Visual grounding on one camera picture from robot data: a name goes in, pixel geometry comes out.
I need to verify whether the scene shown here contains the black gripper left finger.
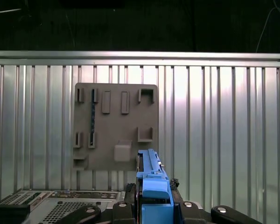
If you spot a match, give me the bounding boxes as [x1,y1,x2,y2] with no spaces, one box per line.
[58,182,139,224]

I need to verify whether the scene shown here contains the hard disk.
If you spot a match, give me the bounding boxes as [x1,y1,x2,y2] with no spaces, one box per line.
[135,148,184,224]

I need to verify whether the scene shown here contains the grey parts rack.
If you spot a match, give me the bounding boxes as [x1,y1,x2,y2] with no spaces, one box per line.
[72,83,159,171]

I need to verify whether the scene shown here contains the black open PC case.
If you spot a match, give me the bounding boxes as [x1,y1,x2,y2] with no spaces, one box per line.
[0,190,131,224]

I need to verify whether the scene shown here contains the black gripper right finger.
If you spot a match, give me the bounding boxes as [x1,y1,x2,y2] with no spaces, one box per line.
[169,178,263,224]

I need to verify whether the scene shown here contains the blue RAM stick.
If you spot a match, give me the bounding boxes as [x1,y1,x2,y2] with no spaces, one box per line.
[90,90,96,144]

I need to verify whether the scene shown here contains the white wire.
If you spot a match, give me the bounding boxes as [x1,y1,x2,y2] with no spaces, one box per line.
[256,0,280,54]

